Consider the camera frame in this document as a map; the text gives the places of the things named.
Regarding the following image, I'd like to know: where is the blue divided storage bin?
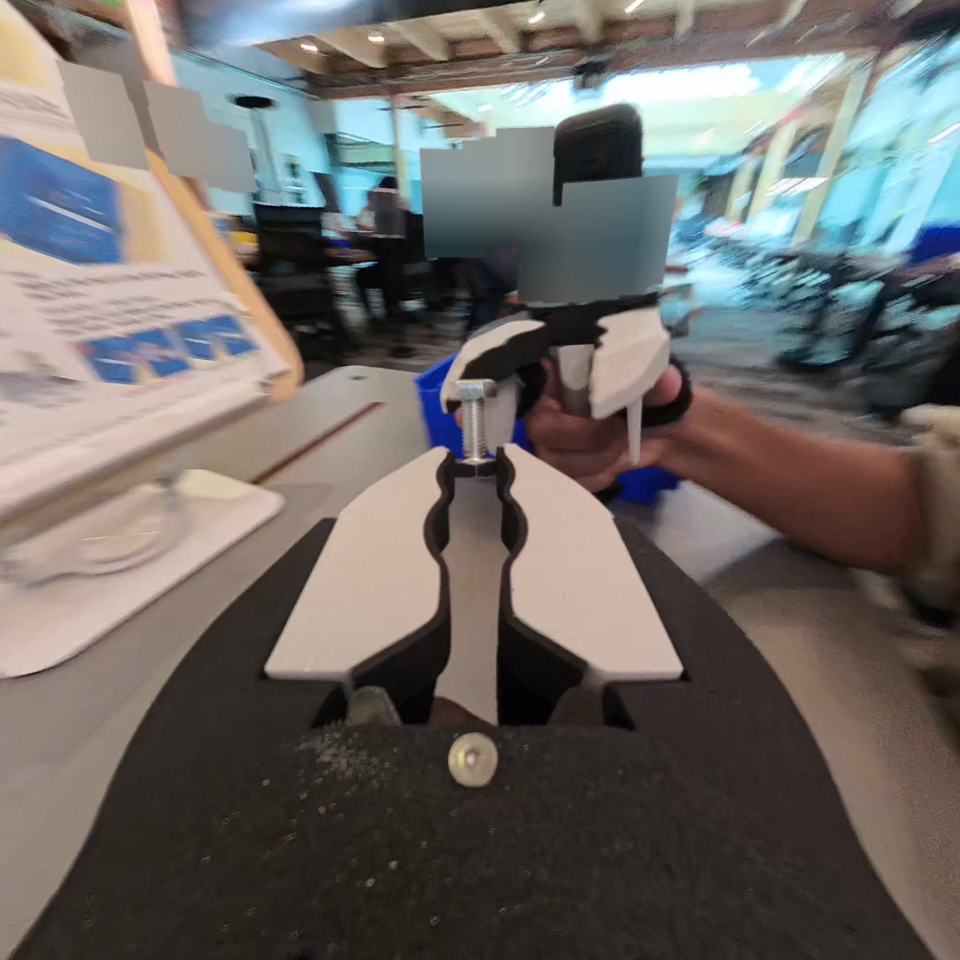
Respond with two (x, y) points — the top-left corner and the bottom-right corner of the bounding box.
(416, 356), (679, 507)

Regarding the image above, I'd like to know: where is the silver bolt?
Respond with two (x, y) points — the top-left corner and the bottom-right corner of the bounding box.
(450, 378), (498, 463)

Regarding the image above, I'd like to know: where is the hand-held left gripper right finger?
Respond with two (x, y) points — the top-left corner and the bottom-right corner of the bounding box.
(495, 446), (685, 714)

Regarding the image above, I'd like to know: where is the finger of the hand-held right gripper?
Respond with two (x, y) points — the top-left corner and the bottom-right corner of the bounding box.
(440, 318), (549, 414)
(588, 308), (672, 421)

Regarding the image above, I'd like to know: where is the white instruction board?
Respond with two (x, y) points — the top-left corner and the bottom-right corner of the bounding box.
(0, 75), (286, 519)

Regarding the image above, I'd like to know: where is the black office chair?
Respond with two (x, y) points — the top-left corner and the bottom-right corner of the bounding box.
(252, 203), (349, 361)

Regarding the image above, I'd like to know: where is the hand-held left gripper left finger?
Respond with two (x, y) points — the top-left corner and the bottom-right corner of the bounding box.
(264, 446), (460, 718)

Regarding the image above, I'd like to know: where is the person's right hand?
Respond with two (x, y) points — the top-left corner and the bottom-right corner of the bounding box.
(525, 360), (724, 496)

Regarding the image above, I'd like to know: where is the person's right forearm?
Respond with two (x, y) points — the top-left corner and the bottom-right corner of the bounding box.
(705, 393), (924, 574)

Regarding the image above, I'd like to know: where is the black floor lamp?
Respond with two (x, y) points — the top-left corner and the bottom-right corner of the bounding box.
(233, 95), (286, 204)

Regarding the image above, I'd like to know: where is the white document stand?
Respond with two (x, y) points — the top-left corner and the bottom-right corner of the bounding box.
(0, 470), (286, 679)

